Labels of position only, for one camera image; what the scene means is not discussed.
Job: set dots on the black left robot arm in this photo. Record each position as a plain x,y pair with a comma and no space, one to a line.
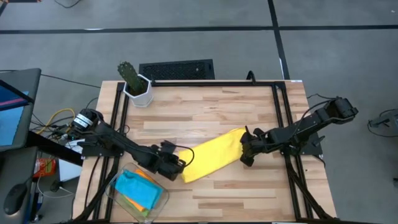
124,143

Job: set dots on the grey stand base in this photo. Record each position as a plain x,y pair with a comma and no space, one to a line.
385,121

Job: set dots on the laptop screen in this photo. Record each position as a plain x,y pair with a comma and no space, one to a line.
15,109

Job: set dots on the white hexagonal plant pot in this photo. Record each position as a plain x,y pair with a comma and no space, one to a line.
141,99

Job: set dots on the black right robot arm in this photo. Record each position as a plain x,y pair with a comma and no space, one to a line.
311,121

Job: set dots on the orange microfiber towel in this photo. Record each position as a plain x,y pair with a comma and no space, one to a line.
143,175

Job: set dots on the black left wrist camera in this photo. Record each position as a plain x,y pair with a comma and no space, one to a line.
168,145

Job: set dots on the black aluminium table frame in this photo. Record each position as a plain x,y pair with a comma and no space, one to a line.
186,84

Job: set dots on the clear plastic bin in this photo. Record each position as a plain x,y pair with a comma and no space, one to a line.
113,194

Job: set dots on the blue microfiber towel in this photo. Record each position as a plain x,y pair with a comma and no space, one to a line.
138,188

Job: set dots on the dark green cactus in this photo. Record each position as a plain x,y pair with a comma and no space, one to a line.
130,77

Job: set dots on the black metal beam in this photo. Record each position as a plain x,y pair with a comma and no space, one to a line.
53,149

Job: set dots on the yellow microfiber towel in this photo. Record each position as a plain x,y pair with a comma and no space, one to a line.
211,155

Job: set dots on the grey side desk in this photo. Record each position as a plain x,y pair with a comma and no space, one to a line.
15,168

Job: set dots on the black computer mouse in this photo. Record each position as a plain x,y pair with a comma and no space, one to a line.
14,199

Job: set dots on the white box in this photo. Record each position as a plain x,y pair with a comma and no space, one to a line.
70,171

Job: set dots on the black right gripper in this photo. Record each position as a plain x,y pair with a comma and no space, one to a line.
259,143

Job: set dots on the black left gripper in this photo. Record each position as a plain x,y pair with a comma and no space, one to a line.
166,163

